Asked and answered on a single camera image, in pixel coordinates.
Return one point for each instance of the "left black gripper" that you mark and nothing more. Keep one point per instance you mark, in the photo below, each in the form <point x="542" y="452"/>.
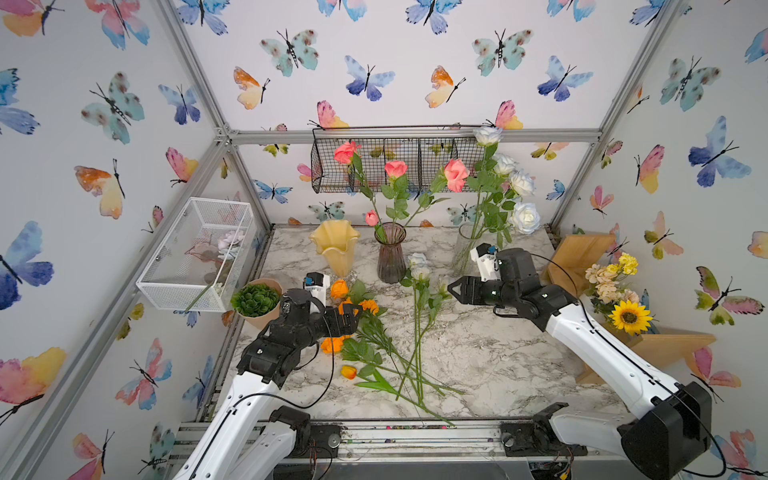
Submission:
<point x="348" y="323"/>

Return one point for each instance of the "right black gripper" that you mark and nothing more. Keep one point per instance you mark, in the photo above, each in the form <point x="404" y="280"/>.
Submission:
<point x="477" y="288"/>

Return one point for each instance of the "pink tulip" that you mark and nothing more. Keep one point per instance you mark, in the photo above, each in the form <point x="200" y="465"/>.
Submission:
<point x="372" y="220"/>

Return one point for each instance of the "pink rose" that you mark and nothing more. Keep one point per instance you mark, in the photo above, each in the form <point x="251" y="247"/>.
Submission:
<point x="453" y="177"/>

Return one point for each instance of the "pink rose pair stem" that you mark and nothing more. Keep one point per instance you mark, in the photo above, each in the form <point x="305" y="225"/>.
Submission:
<point x="395" y="186"/>

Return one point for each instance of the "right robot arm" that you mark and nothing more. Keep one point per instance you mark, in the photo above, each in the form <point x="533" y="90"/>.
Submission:
<point x="668" y="424"/>

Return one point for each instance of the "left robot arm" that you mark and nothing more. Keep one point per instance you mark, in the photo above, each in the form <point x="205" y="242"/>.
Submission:
<point x="256" y="428"/>

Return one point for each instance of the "orange ranunculus flower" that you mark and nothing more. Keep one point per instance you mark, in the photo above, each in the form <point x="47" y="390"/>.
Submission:
<point x="333" y="345"/>

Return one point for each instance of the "clear glass vase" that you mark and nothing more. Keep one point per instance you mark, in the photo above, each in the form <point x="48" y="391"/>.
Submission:
<point x="469" y="236"/>

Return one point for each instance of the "orange rose flower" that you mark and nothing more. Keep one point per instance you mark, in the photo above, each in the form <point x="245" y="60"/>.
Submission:
<point x="339" y="290"/>

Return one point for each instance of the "orange tulip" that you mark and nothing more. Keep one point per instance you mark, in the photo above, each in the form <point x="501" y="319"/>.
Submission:
<point x="369" y="377"/>

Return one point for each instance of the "small white rose stem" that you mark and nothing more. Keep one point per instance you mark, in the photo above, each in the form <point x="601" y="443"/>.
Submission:
<point x="418" y="278"/>

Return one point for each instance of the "potted green succulent plant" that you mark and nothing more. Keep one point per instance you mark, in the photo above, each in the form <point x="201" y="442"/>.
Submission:
<point x="258" y="302"/>

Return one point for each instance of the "purple glass vase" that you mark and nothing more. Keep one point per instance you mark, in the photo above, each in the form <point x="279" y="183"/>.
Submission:
<point x="391" y="266"/>

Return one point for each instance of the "yellow ruffled vase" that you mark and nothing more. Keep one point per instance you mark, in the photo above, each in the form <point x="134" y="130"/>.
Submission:
<point x="335" y="241"/>

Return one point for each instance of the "wooden corner shelf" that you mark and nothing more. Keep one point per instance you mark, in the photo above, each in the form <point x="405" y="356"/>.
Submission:
<point x="576" y="253"/>

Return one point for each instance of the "sunflower bouquet in vase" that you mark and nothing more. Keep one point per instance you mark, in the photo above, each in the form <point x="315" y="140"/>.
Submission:
<point x="612" y="297"/>

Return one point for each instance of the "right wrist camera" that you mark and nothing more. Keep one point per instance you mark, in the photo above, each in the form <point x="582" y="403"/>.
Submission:
<point x="485" y="258"/>

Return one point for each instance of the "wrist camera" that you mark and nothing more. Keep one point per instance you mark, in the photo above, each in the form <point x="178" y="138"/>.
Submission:
<point x="317" y="284"/>
<point x="485" y="258"/>

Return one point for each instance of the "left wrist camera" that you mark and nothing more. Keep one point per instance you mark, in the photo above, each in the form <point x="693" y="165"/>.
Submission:
<point x="317" y="284"/>

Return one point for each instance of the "white mesh wall basket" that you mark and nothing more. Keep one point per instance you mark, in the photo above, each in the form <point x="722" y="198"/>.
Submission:
<point x="199" y="261"/>

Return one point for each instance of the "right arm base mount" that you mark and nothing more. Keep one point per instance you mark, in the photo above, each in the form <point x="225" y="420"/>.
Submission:
<point x="535" y="436"/>

